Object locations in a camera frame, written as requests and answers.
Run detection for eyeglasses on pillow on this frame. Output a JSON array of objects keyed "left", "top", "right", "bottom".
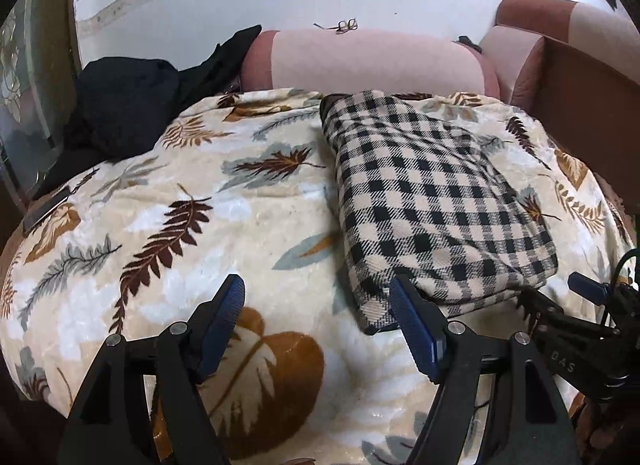
[{"left": 314, "top": 18, "right": 359, "bottom": 35}]

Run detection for pink bolster pillow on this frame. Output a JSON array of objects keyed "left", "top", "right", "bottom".
[{"left": 240, "top": 29, "right": 500, "bottom": 98}]

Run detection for black cable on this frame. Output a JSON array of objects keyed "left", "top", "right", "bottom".
[{"left": 598, "top": 246, "right": 640, "bottom": 325}]

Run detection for leaf patterned cream blanket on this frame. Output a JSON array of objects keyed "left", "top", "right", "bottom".
[{"left": 0, "top": 86, "right": 637, "bottom": 465}]

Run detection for brown wooden headboard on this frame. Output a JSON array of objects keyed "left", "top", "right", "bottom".
[{"left": 530, "top": 53, "right": 640, "bottom": 214}]

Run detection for black beige checkered garment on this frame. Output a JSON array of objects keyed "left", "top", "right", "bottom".
[{"left": 320, "top": 91, "right": 559, "bottom": 335}]

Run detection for small black object on pillow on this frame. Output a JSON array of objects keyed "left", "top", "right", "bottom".
[{"left": 457, "top": 36, "right": 483, "bottom": 54}]

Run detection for black clothing pile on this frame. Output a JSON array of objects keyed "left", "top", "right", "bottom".
[{"left": 34, "top": 25, "right": 262, "bottom": 198}]

